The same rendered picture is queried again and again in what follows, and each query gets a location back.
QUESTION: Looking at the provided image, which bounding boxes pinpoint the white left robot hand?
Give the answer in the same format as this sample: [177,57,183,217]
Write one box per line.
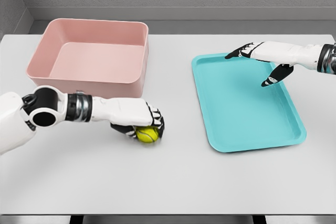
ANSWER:
[110,98,165,139]

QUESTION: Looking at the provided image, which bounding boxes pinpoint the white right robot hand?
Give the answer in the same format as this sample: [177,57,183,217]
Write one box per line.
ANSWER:
[225,41,295,88]

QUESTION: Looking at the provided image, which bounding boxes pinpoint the yellow tennis ball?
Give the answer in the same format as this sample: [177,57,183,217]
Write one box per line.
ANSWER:
[136,126,160,144]

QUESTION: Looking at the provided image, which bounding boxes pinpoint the blue rectangular tray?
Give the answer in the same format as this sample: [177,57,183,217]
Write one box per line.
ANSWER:
[191,52,307,154]

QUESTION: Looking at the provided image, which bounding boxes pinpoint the pink rectangular basket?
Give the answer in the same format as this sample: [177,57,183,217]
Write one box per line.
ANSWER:
[25,18,150,99]

